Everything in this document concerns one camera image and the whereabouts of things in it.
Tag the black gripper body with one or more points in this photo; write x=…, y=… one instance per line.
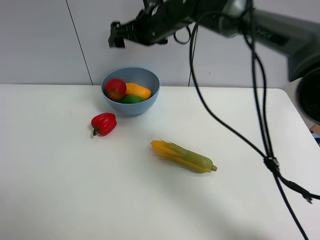
x=160, y=19

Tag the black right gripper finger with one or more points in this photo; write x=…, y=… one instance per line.
x=116, y=42

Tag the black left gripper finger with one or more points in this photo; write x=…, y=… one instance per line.
x=116, y=26

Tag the red pomegranate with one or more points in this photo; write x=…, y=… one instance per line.
x=115, y=89

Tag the yellow orange mango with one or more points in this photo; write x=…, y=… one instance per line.
x=137, y=90

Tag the green lime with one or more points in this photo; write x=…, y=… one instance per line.
x=132, y=99

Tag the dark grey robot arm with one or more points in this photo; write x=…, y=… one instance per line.
x=298, y=40

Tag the blue plastic bowl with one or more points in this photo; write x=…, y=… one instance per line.
x=140, y=76

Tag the red bell pepper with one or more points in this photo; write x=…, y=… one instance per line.
x=103, y=124

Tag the yellow corn with green husk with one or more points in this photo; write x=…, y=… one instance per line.
x=190, y=160

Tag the blue object at table edge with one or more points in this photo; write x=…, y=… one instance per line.
x=316, y=137

